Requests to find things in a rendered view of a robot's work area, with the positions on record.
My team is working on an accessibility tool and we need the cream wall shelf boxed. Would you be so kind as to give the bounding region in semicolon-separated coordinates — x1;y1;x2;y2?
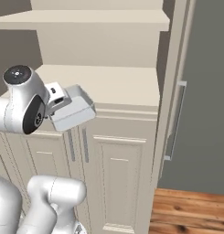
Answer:
0;8;171;32

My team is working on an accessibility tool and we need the grey cabinet door handle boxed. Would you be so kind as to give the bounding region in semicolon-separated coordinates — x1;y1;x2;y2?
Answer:
81;126;90;164
67;130;76;163

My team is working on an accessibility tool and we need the grey tall fridge door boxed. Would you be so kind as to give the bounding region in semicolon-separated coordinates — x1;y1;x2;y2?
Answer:
158;0;224;197

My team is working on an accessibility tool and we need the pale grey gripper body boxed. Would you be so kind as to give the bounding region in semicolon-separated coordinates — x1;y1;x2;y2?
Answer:
50;84;97;133

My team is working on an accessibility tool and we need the cream cabinet door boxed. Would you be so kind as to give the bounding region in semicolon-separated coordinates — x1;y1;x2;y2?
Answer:
0;120;91;234
80;116;159;234

